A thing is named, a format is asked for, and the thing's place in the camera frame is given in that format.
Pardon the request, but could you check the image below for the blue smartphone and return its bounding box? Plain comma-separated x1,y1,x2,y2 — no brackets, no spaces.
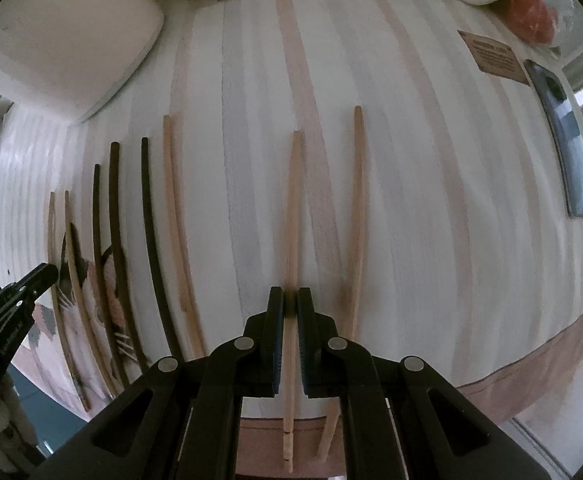
523,58,583,220

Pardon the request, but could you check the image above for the orange packet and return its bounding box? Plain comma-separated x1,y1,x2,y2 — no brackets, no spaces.
503,0,558,47

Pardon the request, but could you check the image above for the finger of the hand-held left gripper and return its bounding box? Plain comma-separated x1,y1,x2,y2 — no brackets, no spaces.
20,261,61,306

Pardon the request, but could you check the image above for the light wooden chopstick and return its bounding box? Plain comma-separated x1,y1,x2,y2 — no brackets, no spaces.
314,105,365,462
169,117,207,358
162,114,192,313
282,130,305,475

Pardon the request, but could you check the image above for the dark chopstick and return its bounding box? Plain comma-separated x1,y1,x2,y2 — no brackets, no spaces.
140,136,185,360
92,163,128,387
109,141,148,368

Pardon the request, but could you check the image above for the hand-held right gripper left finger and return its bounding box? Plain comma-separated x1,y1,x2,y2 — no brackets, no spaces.
29,286,286,480

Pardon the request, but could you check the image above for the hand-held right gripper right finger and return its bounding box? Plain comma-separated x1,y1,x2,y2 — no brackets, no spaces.
296,286,555,480

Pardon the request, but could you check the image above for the thin brown wooden chopstick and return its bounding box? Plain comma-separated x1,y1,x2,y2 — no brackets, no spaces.
64,189,120,397
47,191,92,412

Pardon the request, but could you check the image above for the brown printed card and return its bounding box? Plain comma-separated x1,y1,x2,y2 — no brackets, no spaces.
457,29,531,87

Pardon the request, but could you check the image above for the white plastic container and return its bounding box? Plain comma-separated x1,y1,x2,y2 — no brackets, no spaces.
0,0,166,124

